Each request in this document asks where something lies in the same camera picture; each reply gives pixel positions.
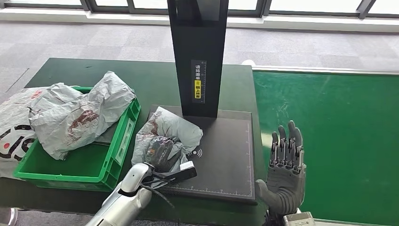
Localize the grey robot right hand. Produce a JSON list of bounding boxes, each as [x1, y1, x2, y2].
[[255, 121, 307, 217]]

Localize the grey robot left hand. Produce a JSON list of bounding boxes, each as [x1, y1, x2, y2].
[[144, 136, 183, 172]]

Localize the grey poly mailer parcel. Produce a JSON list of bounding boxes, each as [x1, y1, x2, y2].
[[31, 71, 137, 161], [28, 82, 85, 125], [131, 106, 204, 188]]

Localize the black inbound scanner machine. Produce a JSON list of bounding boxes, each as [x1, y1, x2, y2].
[[146, 0, 258, 206]]

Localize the green conveyor belt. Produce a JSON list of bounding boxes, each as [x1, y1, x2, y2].
[[252, 71, 399, 226]]

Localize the black yellow label sticker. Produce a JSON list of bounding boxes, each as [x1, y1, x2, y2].
[[191, 59, 207, 104]]

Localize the green plastic crate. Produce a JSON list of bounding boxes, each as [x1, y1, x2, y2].
[[13, 86, 142, 193]]

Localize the dark green table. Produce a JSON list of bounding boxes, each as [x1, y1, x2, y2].
[[0, 57, 270, 226]]

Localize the white window sill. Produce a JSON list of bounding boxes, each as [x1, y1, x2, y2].
[[0, 4, 399, 33]]

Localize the large white printed bag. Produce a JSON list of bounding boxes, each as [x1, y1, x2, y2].
[[0, 87, 48, 180]]

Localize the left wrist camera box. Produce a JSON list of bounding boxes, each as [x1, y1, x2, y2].
[[162, 161, 198, 185]]

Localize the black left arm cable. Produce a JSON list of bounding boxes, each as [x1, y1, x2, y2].
[[139, 173, 183, 219]]

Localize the silver conveyor side rail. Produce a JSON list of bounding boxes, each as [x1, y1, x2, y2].
[[252, 65, 399, 76], [313, 218, 375, 226]]

